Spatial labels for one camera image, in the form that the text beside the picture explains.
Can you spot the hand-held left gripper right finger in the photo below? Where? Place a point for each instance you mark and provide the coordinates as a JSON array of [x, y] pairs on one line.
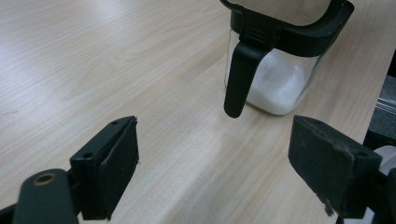
[[330, 165]]

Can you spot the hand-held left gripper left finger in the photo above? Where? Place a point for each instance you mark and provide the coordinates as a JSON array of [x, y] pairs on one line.
[[107, 168]]

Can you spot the glass jar with black lid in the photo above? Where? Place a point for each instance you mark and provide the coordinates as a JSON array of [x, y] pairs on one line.
[[277, 62]]

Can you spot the aluminium floor rail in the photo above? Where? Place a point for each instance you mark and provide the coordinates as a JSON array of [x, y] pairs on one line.
[[386, 104]]

